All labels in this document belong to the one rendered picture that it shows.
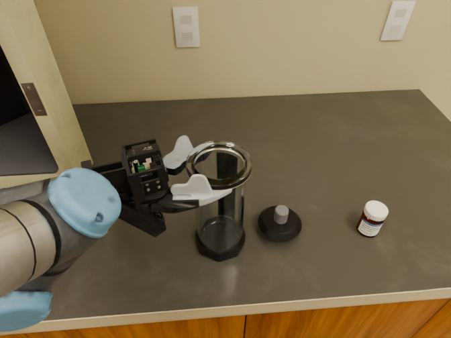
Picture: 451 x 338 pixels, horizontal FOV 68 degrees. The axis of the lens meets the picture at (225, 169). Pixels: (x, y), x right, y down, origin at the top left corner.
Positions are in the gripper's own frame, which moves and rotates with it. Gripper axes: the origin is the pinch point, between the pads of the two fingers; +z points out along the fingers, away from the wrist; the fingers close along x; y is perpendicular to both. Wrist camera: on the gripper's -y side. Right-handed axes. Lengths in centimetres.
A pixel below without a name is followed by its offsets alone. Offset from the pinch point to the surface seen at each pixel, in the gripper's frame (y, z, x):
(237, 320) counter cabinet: -33.6, -0.1, -11.6
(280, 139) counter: -20.4, 27.3, 26.4
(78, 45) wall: -2, -20, 67
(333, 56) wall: -9, 55, 46
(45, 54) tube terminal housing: 11.1, -23.7, 30.7
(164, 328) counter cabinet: -34.8, -15.2, -7.5
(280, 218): -14.9, 12.3, -2.7
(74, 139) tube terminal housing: -8.0, -24.4, 28.8
